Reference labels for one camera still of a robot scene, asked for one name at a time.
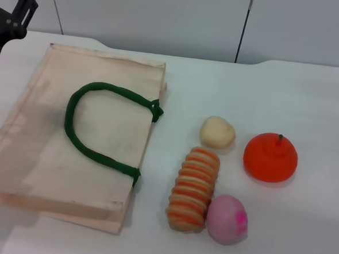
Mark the orange striped bread roll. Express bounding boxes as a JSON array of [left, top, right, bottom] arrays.
[[164, 144, 222, 235]]

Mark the thin dark vertical pole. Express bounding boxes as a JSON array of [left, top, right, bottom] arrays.
[[234, 0, 255, 64]]

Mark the cream canvas handbag green handle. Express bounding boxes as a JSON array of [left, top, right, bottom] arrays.
[[0, 40, 171, 238]]

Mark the cream round egg yolk pastry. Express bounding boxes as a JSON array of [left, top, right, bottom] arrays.
[[198, 114, 237, 150]]

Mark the pink round pastry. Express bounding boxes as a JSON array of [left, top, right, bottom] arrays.
[[205, 193, 251, 247]]

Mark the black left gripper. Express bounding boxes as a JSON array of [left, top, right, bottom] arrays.
[[0, 0, 39, 80]]

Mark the orange persimmon toy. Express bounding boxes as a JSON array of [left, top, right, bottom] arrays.
[[242, 130, 301, 185]]

